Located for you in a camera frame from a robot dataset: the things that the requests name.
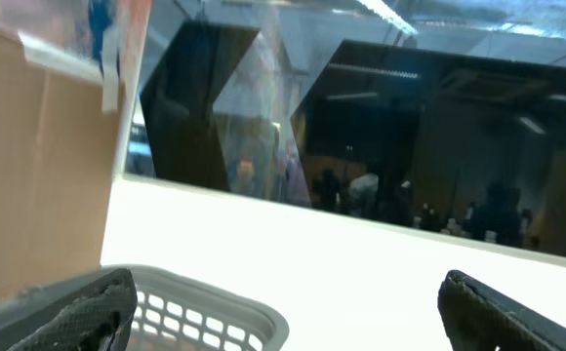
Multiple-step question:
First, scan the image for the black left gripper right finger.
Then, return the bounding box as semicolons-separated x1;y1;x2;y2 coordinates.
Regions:
437;270;566;351

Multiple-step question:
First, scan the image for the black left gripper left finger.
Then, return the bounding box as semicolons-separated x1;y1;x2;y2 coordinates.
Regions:
10;268;137;351

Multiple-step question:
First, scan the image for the grey plastic basket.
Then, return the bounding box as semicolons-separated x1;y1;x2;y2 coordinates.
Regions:
0;265;289;351

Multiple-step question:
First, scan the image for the brown cardboard panel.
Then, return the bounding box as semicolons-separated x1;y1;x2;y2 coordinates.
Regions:
0;0;152;300

